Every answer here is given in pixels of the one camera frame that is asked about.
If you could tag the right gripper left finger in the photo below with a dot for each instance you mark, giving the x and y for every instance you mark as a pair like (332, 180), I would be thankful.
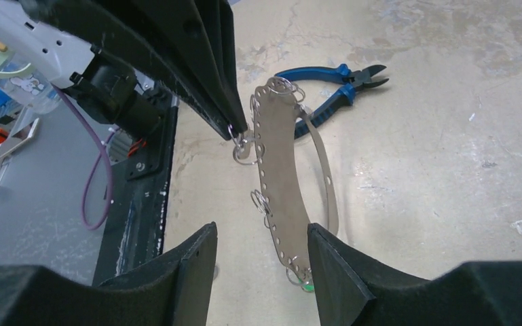
(171, 289)

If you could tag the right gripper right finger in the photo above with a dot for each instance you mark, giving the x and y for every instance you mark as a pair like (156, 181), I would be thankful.
(353, 288)

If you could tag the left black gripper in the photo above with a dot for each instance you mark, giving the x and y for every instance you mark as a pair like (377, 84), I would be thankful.
(187, 46)

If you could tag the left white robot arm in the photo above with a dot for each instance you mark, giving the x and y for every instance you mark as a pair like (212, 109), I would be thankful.
(54, 53)

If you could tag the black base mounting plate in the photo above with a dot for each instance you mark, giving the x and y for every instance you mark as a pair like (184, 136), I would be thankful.
(135, 227)

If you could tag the clear plastic water bottle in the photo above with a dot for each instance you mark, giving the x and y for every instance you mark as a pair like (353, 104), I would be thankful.
(22, 82)

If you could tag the blue handled pliers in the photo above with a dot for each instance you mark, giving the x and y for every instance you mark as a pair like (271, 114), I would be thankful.
(351, 84)

